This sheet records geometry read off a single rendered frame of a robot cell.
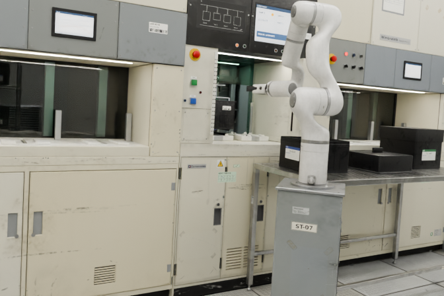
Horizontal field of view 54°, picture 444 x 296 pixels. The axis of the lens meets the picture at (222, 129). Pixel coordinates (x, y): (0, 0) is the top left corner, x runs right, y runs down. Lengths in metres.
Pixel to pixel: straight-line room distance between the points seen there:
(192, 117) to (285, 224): 0.84
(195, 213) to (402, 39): 1.95
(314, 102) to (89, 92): 1.36
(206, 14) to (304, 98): 0.85
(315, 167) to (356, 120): 1.90
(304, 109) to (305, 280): 0.70
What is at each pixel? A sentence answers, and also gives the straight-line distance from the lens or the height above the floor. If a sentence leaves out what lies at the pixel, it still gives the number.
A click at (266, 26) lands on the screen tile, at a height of 1.56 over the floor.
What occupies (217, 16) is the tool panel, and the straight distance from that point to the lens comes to 2.46.
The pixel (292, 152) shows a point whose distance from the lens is 2.38.
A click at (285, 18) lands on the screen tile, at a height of 1.63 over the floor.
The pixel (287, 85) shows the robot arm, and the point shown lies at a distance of 2.19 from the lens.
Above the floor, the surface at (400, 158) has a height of 0.84.
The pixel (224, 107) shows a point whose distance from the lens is 2.67.
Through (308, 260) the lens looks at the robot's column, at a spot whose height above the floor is 0.47.
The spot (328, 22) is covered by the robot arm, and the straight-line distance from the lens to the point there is 1.99.
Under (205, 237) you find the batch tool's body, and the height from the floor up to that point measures 0.34.
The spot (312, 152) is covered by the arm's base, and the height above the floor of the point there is 0.91.
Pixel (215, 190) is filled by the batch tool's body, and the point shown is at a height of 0.60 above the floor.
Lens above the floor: 1.08
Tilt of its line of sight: 3 degrees down
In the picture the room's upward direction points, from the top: 3 degrees clockwise
